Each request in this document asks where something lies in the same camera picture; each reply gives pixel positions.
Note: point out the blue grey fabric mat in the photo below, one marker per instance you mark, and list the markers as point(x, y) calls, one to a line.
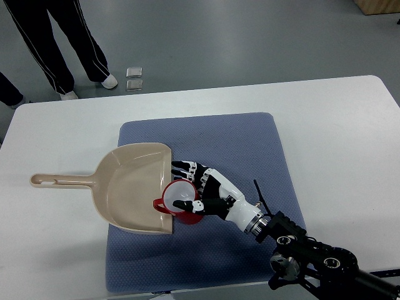
point(247, 150)

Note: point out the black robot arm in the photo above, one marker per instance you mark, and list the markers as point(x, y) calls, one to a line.
point(325, 271)

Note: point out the beige plastic dustpan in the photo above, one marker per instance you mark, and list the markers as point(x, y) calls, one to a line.
point(124, 185)

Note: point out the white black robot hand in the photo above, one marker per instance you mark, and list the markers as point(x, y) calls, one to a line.
point(218, 196)

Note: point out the black bracket at table edge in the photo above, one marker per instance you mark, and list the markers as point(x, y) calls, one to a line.
point(387, 273)

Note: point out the wooden box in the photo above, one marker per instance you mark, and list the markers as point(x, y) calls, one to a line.
point(374, 7)

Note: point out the red mug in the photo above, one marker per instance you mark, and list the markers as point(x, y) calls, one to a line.
point(177, 200)

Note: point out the upper metal floor plate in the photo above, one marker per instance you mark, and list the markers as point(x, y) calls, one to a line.
point(134, 72)

